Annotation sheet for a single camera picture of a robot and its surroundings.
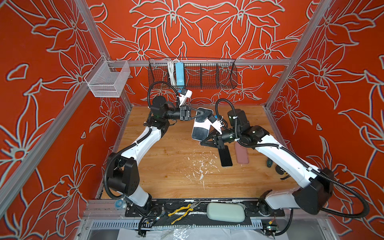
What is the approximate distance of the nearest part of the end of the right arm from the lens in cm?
60

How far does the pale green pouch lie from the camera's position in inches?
27.0

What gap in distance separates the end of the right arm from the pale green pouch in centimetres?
33
